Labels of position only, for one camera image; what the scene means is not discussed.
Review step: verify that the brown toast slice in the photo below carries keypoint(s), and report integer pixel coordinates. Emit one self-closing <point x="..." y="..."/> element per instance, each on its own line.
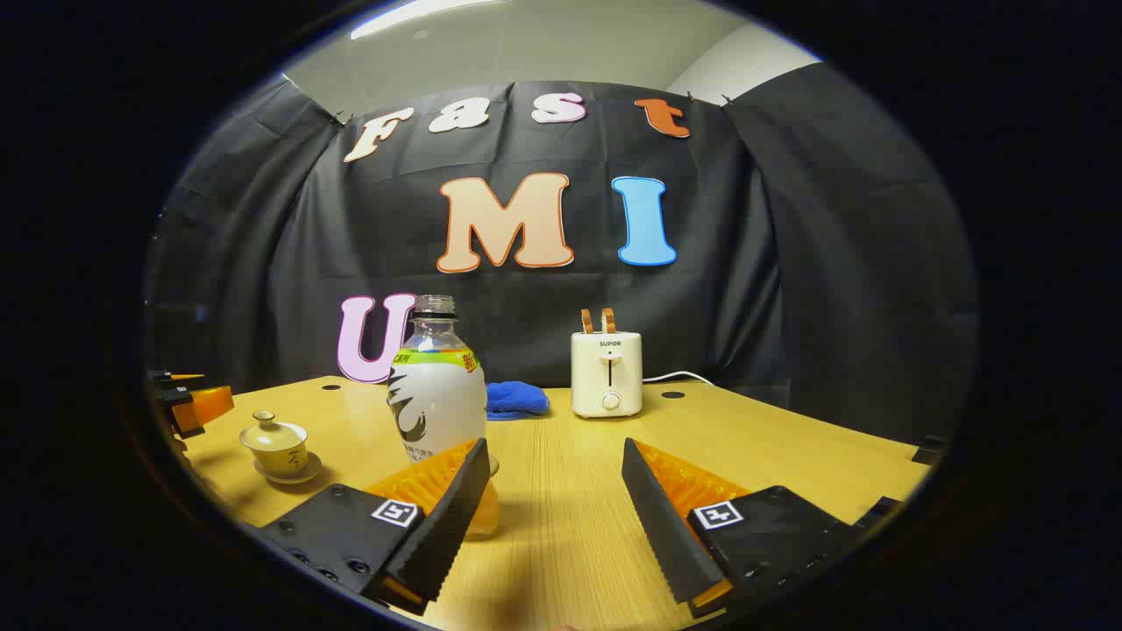
<point x="608" y="321"/>
<point x="586" y="322"/>

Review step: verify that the white toaster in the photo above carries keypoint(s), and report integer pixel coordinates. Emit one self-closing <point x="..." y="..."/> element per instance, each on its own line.
<point x="607" y="377"/>

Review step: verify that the cream ceramic teacup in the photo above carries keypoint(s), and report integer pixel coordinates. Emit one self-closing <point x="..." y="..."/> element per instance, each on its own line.
<point x="280" y="462"/>

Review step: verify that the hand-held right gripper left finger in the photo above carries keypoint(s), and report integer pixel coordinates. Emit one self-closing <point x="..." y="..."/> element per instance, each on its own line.
<point x="447" y="526"/>

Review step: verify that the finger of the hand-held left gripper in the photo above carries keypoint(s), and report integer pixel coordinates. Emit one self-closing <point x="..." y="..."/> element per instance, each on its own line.
<point x="210" y="406"/>
<point x="175" y="377"/>

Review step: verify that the clear water bottle white label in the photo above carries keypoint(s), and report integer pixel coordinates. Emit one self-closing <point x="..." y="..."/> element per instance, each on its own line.
<point x="438" y="394"/>

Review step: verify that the cream ceramic saucer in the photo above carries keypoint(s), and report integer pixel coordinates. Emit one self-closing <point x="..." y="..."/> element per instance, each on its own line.
<point x="308" y="473"/>

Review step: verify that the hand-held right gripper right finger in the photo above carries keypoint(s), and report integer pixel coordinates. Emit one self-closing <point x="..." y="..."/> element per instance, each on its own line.
<point x="666" y="535"/>

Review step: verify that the blue towel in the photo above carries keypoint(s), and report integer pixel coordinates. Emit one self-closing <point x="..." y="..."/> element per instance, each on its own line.
<point x="517" y="399"/>

